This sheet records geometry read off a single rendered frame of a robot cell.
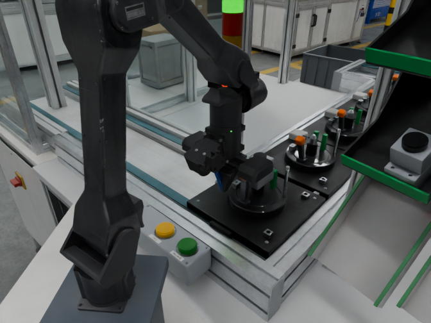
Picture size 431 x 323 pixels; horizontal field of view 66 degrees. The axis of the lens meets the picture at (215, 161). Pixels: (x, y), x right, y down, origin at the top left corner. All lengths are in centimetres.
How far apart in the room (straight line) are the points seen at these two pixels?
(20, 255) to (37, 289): 144
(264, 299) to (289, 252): 11
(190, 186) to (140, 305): 50
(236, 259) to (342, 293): 25
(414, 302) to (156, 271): 41
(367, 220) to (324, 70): 213
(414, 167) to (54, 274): 74
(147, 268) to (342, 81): 157
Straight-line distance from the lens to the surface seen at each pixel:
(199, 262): 70
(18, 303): 85
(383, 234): 65
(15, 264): 225
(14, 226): 252
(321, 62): 271
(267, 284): 65
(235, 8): 83
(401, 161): 51
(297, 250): 72
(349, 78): 189
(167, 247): 71
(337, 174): 95
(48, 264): 90
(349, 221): 67
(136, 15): 36
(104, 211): 41
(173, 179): 98
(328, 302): 78
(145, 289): 52
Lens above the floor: 147
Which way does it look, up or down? 32 degrees down
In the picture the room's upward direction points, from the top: straight up
